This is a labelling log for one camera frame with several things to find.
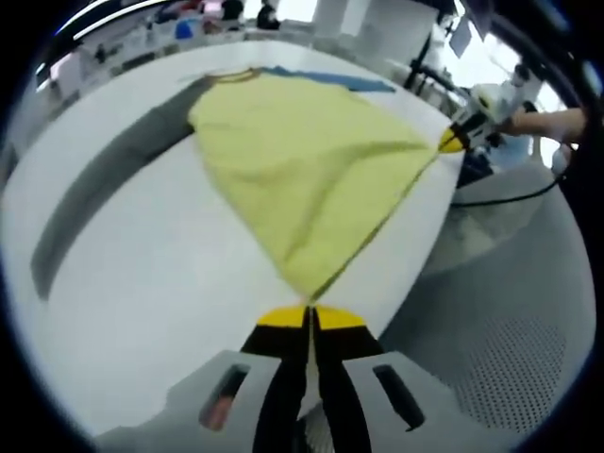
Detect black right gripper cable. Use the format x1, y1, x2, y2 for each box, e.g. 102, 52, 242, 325
450, 141, 575, 208

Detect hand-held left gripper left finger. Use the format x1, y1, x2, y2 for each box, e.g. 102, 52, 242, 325
93, 304, 313, 453

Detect white mesh chair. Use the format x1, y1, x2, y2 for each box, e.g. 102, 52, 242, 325
377, 155, 597, 438

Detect person's right hand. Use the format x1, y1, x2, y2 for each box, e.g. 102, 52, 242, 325
499, 104, 540, 140

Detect black stand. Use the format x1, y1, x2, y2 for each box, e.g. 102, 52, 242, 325
408, 27, 457, 93

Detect yellow blue grey garment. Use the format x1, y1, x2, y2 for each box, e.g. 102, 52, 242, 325
30, 65, 455, 304

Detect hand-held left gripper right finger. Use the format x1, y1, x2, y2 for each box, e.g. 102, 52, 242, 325
313, 305, 516, 453

